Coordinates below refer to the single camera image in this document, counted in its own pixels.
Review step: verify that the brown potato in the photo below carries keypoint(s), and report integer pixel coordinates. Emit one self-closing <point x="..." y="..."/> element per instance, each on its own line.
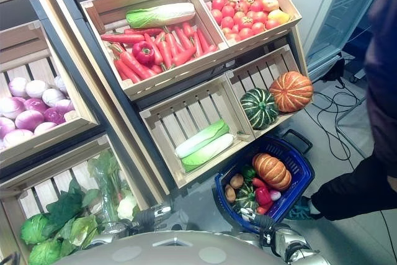
<point x="230" y="193"/>
<point x="236" y="181"/>

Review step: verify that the light green lettuce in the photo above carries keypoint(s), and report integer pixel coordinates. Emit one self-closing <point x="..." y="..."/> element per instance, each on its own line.
<point x="82" y="229"/>

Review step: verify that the small orange pumpkin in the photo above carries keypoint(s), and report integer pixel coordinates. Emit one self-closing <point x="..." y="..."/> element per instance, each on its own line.
<point x="272" y="172"/>

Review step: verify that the wooden crate with carrots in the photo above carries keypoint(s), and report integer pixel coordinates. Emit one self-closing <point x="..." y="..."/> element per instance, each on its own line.
<point x="173" y="74"/>

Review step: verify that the long napa cabbage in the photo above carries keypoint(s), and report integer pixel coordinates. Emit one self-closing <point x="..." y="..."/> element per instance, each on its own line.
<point x="161" y="15"/>

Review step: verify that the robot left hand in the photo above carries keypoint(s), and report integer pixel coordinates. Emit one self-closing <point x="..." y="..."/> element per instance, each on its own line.
<point x="147" y="218"/>

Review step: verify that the wooden crate with onions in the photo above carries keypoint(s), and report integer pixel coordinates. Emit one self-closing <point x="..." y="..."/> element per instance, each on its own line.
<point x="34" y="69"/>

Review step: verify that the yellow orange peach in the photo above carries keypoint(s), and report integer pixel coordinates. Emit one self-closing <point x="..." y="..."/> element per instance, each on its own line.
<point x="279" y="16"/>

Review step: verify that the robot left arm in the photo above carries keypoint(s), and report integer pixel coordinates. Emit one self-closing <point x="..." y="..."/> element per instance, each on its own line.
<point x="110" y="232"/>

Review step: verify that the large orange pumpkin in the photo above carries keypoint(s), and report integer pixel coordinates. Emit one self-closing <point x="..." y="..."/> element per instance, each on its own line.
<point x="291" y="92"/>

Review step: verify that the wooden crate with pumpkins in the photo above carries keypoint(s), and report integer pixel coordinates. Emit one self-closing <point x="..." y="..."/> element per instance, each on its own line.
<point x="257" y="71"/>

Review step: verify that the wooden crate with leafy greens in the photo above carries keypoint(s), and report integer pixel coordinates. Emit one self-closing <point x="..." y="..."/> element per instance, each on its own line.
<point x="59" y="181"/>

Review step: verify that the greens in clear plastic bag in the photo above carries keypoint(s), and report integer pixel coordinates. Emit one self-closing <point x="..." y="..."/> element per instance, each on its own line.
<point x="107" y="181"/>

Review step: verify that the red bell pepper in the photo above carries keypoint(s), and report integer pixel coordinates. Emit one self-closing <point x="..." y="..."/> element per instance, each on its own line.
<point x="143" y="52"/>
<point x="263" y="196"/>

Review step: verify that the green bell pepper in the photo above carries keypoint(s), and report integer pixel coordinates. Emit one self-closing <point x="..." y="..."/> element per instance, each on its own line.
<point x="248" y="172"/>

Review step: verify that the small green striped pumpkin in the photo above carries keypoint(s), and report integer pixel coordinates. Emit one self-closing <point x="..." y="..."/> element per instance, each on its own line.
<point x="246" y="198"/>

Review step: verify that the small red carrot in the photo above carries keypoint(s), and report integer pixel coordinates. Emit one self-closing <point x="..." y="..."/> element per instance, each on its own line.
<point x="258" y="182"/>

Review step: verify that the silver robot torso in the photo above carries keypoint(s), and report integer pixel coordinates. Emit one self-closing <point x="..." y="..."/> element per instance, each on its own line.
<point x="167" y="249"/>

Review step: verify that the dark green leafy vegetable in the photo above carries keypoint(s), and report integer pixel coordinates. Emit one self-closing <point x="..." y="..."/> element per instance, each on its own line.
<point x="65" y="206"/>

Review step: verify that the blue plastic shopping basket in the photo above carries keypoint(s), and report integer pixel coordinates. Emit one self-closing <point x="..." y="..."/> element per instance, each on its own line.
<point x="298" y="165"/>

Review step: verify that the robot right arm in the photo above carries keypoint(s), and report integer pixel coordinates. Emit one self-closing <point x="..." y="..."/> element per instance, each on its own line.
<point x="294" y="243"/>

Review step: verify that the person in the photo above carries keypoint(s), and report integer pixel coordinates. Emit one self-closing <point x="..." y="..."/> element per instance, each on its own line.
<point x="381" y="91"/>

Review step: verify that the orange carrot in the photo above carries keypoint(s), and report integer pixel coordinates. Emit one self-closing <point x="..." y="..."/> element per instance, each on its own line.
<point x="122" y="38"/>
<point x="183" y="56"/>
<point x="165" y="54"/>
<point x="188" y="29"/>
<point x="144" y="31"/>
<point x="210" y="49"/>
<point x="131" y="61"/>
<point x="203" y="40"/>
<point x="183" y="38"/>
<point x="172" y="44"/>
<point x="125" y="71"/>
<point x="197" y="44"/>
<point x="155" y="51"/>

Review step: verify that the black box on floor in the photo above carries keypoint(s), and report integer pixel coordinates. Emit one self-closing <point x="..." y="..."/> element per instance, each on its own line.
<point x="334" y="69"/>

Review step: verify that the pink orange peach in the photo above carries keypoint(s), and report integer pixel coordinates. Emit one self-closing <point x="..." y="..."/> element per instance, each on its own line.
<point x="270" y="4"/>

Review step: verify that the white cauliflower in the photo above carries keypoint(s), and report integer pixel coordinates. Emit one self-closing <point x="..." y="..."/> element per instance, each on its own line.
<point x="126" y="207"/>

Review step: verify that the green round cabbage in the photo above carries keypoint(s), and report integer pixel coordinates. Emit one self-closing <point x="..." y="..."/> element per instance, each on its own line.
<point x="34" y="228"/>
<point x="45" y="252"/>

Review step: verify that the glass door display fridge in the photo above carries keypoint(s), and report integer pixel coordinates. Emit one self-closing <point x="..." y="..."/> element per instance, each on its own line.
<point x="347" y="10"/>

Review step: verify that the large green striped pumpkin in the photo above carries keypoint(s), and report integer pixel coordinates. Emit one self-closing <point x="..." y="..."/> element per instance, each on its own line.
<point x="259" y="108"/>

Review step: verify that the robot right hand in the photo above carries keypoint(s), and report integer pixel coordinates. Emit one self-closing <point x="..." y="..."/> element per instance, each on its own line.
<point x="263" y="223"/>

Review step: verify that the wooden crate with napa cabbages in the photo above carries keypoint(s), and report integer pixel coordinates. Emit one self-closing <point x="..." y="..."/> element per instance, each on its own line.
<point x="186" y="113"/>

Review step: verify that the small purple white onion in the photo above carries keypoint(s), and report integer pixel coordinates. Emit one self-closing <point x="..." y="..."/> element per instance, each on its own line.
<point x="275" y="195"/>

